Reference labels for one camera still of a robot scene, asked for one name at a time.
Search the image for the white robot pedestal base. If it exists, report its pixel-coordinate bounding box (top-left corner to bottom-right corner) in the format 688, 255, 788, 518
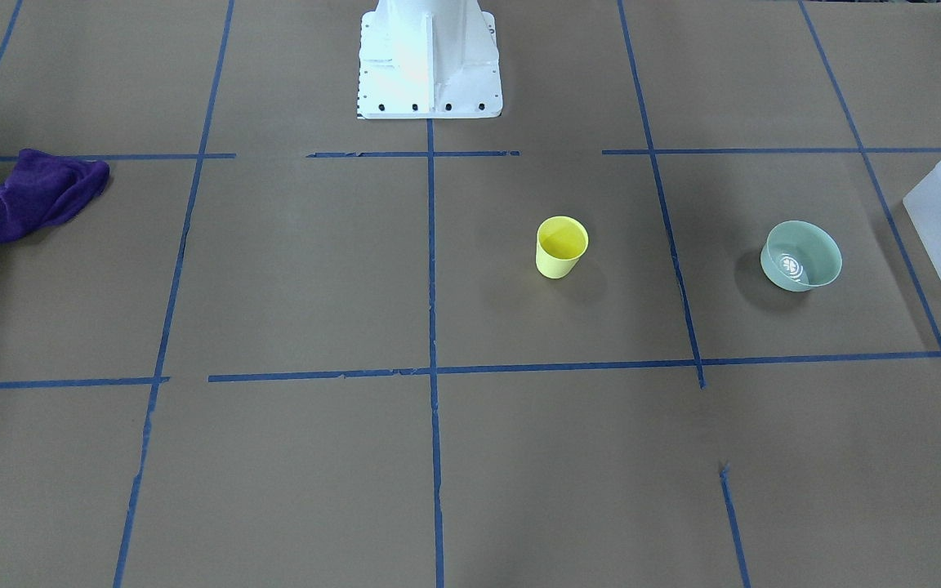
356, 1, 504, 120

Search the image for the purple cloth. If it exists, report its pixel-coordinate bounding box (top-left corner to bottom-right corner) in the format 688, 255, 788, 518
0, 149, 109, 244

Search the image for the yellow plastic cup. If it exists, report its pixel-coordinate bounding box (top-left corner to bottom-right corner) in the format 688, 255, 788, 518
535, 216, 590, 279

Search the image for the light green bowl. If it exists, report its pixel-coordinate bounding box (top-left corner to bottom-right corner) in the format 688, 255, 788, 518
760, 220, 843, 292

